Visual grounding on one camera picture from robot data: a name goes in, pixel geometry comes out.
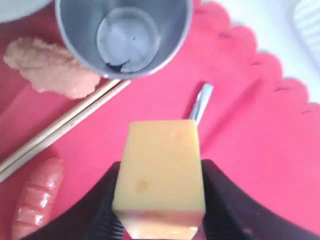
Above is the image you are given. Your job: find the wooden chopstick left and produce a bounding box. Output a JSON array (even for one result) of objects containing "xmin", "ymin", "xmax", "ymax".
[{"xmin": 0, "ymin": 79, "xmax": 121, "ymax": 172}]

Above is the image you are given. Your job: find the stainless steel cup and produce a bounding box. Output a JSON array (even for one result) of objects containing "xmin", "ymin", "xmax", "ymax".
[{"xmin": 54, "ymin": 0, "xmax": 194, "ymax": 80}]

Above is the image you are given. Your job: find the steel table knife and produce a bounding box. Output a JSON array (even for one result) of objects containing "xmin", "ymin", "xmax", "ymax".
[{"xmin": 189, "ymin": 83, "xmax": 214, "ymax": 127}]

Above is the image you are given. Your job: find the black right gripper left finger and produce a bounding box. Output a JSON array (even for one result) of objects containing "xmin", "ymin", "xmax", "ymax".
[{"xmin": 23, "ymin": 161, "xmax": 125, "ymax": 240}]

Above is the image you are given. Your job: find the red sausage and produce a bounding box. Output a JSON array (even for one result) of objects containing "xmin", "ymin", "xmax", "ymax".
[{"xmin": 11, "ymin": 158, "xmax": 65, "ymax": 240}]

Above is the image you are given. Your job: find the orange fried nugget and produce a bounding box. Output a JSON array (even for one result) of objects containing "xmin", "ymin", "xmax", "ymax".
[{"xmin": 3, "ymin": 37, "xmax": 101, "ymax": 100}]

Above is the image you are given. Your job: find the red scalloped table cloth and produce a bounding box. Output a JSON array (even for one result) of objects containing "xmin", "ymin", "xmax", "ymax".
[{"xmin": 0, "ymin": 1, "xmax": 320, "ymax": 240}]

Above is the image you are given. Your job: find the wooden chopstick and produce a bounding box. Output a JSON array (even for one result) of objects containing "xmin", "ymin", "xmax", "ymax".
[
  {"xmin": 0, "ymin": 79, "xmax": 121, "ymax": 172},
  {"xmin": 0, "ymin": 79, "xmax": 132, "ymax": 183}
]

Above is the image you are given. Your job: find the yellow cheese wedge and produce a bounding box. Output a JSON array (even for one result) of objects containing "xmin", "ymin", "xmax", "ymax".
[{"xmin": 112, "ymin": 119, "xmax": 206, "ymax": 240}]

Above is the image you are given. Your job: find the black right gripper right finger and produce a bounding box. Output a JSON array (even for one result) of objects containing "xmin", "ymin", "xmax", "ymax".
[{"xmin": 201, "ymin": 159, "xmax": 320, "ymax": 240}]

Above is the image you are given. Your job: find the wooden chopstick right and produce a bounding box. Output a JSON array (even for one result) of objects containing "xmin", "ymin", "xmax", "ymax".
[{"xmin": 0, "ymin": 79, "xmax": 132, "ymax": 183}]

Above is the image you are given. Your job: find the white perforated plastic basket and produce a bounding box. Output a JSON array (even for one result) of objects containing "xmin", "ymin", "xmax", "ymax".
[{"xmin": 293, "ymin": 0, "xmax": 320, "ymax": 58}]

